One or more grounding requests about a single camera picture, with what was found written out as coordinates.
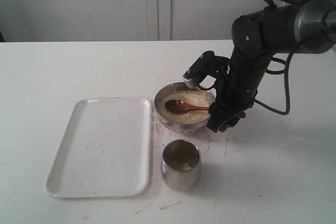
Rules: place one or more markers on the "wide steel bowl with rice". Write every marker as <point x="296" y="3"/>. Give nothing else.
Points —
<point x="186" y="123"/>

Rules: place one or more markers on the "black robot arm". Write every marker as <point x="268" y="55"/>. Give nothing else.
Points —
<point x="307" y="28"/>

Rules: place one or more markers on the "white cabinet doors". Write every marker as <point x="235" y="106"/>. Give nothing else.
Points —
<point x="121" y="20"/>

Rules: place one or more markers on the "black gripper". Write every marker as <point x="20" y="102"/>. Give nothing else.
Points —
<point x="225" y="112"/>

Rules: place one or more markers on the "white rectangular plastic tray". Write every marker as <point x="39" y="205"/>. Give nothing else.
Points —
<point x="105" y="150"/>

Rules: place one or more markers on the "brown wooden spoon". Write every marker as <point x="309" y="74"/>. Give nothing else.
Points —
<point x="177" y="106"/>

